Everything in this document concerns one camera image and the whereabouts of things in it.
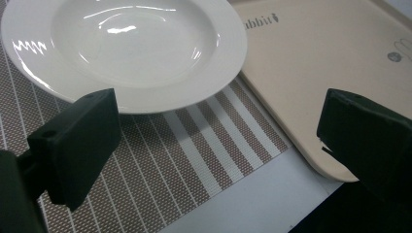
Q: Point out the brown striped woven placemat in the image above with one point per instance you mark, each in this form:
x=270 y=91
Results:
x=162 y=161

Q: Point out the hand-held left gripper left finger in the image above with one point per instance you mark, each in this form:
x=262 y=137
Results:
x=76 y=145

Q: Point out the beige cutting board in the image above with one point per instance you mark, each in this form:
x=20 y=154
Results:
x=324 y=81

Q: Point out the white deep plate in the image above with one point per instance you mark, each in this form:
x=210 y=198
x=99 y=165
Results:
x=142 y=48

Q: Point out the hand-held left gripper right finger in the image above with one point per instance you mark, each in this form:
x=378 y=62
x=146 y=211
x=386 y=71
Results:
x=372 y=142

